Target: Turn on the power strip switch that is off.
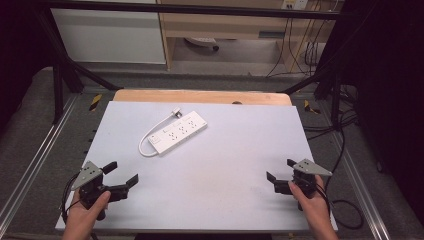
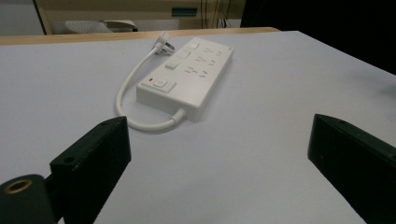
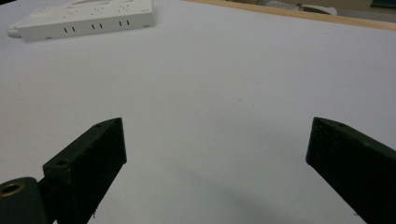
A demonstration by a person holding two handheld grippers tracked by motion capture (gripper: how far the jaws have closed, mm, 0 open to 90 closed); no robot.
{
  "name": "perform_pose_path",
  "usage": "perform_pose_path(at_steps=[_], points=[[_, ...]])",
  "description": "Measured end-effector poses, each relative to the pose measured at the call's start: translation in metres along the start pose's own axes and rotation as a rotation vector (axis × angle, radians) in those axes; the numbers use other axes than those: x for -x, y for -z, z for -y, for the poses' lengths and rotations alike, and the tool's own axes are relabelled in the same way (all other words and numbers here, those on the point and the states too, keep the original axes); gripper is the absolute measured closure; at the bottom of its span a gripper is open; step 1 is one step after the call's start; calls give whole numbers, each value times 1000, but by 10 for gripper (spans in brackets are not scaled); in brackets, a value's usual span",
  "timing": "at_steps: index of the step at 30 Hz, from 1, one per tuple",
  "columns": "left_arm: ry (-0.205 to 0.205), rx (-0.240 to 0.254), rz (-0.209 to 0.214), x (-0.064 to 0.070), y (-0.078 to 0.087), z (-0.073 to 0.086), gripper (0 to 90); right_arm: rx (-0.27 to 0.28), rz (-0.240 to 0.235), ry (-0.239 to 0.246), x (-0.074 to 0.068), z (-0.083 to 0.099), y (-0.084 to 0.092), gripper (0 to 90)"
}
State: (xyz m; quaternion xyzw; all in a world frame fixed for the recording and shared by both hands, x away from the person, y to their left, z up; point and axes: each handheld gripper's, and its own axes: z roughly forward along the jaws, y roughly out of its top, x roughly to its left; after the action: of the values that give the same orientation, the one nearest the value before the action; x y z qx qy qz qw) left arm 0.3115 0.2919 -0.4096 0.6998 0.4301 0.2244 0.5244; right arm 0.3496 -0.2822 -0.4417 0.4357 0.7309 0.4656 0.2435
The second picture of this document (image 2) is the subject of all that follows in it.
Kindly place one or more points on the white power plug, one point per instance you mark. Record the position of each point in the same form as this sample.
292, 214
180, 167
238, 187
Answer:
164, 43

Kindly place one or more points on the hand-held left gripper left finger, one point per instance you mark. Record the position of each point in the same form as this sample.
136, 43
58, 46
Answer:
90, 165

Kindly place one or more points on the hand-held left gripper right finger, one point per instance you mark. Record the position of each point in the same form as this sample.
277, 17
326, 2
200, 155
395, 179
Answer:
358, 161

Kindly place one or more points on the grey office chair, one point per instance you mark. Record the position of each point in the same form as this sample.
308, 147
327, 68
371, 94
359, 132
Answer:
99, 26

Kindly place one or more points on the white power strip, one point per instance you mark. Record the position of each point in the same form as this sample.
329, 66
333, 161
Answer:
186, 77

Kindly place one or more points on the green label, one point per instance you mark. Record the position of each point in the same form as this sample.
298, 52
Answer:
184, 11

